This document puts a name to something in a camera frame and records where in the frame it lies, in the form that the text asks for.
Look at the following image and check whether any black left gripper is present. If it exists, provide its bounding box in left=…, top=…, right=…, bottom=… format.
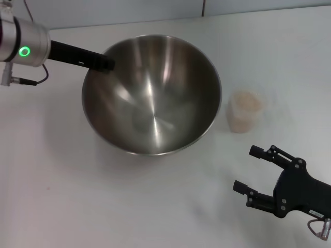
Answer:
left=48, top=39, right=116, bottom=73

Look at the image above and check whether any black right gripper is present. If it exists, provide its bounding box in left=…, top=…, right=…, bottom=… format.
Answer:
left=232, top=145, right=331, bottom=219

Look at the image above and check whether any stainless steel mixing bowl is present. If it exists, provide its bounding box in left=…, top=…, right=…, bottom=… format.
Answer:
left=81, top=34, right=222, bottom=157

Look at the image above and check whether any clear plastic cup of rice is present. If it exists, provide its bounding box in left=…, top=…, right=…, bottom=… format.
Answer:
left=225, top=89, right=273, bottom=134

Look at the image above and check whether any right wrist connector with cable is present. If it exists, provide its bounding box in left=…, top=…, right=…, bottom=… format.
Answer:
left=307, top=218, right=331, bottom=239

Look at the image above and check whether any wrist connector with cable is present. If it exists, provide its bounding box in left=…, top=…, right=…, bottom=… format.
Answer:
left=307, top=218, right=331, bottom=239
left=0, top=61, right=49, bottom=87

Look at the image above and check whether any left wrist connector with cable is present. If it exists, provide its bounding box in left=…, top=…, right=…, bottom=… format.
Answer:
left=0, top=61, right=49, bottom=87

